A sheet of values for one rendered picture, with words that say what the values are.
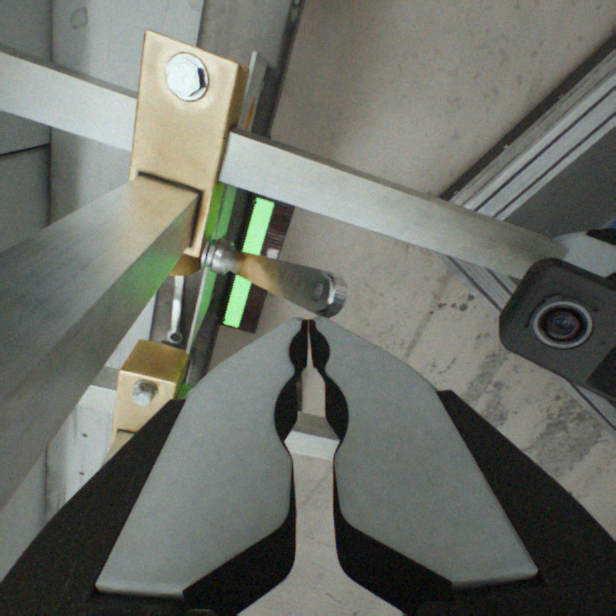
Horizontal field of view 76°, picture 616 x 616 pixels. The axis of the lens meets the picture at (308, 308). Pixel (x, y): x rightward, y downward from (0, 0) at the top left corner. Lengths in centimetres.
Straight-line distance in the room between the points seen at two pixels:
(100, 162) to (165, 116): 31
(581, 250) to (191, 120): 26
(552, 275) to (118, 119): 24
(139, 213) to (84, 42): 36
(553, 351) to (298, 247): 103
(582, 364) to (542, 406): 158
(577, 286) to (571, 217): 94
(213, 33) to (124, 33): 13
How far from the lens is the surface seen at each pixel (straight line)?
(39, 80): 29
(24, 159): 54
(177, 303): 49
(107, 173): 55
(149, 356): 39
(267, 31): 42
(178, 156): 26
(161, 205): 22
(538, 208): 109
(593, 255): 31
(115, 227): 18
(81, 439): 83
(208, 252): 30
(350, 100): 112
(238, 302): 47
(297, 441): 42
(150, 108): 26
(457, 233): 29
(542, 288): 20
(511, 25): 122
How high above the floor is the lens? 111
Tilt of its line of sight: 61 degrees down
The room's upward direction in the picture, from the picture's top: 178 degrees clockwise
